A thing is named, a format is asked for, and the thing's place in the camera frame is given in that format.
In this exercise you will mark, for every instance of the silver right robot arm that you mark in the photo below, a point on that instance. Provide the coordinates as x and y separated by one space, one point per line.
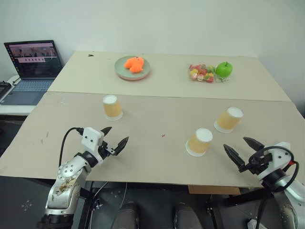
294 202

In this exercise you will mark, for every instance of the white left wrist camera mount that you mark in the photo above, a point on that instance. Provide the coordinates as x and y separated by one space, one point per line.
90 139

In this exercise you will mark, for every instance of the green apple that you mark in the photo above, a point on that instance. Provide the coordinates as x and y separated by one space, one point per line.
224 69

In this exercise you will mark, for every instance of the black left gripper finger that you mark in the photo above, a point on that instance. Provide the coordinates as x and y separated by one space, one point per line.
121 145
106 130

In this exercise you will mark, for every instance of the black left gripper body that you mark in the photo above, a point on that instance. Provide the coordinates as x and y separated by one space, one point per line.
104 150

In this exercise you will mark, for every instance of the orange plush toy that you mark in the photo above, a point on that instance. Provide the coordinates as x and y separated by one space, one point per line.
134 64

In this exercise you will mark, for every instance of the clear tray of candies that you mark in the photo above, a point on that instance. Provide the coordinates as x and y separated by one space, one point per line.
200 72

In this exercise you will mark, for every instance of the black device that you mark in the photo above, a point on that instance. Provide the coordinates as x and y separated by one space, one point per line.
4 90

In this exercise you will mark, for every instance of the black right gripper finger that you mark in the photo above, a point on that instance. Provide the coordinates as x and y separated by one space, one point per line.
234 156
253 143

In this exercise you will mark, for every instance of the grey open laptop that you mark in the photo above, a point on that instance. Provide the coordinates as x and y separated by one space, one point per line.
33 62

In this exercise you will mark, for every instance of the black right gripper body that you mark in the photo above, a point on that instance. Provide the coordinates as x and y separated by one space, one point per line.
258 162

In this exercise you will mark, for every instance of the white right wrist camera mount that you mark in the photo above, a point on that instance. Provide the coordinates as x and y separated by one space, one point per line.
281 156

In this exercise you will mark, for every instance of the brown cardboard piece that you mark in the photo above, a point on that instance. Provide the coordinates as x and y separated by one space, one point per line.
214 189

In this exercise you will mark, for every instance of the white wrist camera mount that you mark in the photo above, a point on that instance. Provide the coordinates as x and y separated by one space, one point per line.
90 139
281 156

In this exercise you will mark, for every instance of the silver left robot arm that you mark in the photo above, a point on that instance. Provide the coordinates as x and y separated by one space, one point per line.
64 183

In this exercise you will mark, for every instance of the tan paper cup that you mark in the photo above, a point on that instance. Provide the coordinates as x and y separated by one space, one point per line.
227 120
199 143
112 108

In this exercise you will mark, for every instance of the dark rounded shape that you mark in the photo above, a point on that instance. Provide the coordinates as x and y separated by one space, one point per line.
187 217
127 215

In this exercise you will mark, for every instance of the pale green plate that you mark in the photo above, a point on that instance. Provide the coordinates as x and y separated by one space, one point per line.
121 71

